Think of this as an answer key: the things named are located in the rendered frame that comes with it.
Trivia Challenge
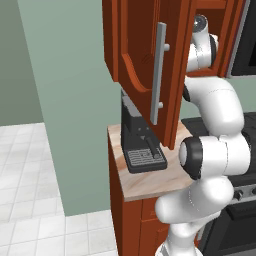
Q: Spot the red-brown wooden cabinet door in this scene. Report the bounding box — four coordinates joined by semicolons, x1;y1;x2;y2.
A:
101;0;197;151

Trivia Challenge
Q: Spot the red-brown base cabinet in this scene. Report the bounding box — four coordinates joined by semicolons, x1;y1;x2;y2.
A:
107;129;174;256

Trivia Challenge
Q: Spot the red-brown base cabinet door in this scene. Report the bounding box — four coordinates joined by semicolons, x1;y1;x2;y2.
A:
138;218;171;256

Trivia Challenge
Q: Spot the black stove with oven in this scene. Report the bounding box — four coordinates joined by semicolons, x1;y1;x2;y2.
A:
181;112;256;256

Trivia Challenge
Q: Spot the grey stove knob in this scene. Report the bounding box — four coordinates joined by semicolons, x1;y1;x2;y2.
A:
233;189;244;202

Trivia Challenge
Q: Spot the dark grey coffee machine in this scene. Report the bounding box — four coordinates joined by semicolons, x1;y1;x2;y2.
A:
120;88;168;174

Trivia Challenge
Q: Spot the red-brown drawer front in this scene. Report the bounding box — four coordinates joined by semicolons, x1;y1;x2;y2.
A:
141;197;160;222

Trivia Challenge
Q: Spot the black microwave oven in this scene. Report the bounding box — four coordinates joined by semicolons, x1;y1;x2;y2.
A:
226;0;256;79

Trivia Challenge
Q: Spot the grey bar door handle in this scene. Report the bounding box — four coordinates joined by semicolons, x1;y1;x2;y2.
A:
149;21;171;126

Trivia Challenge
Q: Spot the red-brown wall cabinet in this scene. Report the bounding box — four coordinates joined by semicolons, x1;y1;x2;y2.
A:
185;0;247;79

